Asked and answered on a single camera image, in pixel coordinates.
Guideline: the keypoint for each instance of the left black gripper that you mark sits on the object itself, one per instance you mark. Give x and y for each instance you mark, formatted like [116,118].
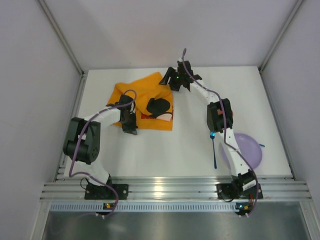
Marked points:
[128,122]

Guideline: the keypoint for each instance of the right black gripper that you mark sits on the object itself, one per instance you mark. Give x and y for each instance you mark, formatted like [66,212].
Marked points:
[172,78]

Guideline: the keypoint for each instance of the orange Mickey Mouse cloth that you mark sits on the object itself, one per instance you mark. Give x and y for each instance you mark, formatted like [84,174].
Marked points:
[154,105]

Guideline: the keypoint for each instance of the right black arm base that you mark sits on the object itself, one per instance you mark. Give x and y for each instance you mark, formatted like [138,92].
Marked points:
[226,192]

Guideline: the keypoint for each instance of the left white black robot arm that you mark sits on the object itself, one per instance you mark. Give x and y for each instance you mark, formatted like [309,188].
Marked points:
[83,143]

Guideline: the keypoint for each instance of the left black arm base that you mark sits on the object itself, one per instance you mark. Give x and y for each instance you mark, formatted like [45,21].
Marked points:
[95,192]

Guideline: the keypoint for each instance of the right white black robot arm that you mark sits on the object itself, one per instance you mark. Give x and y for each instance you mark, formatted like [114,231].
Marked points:
[219,119]

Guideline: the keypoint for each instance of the blue plastic fork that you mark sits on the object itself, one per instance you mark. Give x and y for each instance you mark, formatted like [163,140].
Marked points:
[212,137]

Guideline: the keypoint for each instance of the lilac plastic plate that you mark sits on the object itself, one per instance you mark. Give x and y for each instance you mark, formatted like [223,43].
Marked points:
[250,149]

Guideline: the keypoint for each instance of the aluminium mounting rail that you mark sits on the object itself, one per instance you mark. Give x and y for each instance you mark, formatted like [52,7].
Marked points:
[274,189]

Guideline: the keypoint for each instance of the slotted grey cable duct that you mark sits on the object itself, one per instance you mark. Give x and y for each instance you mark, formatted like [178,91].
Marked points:
[104,207]

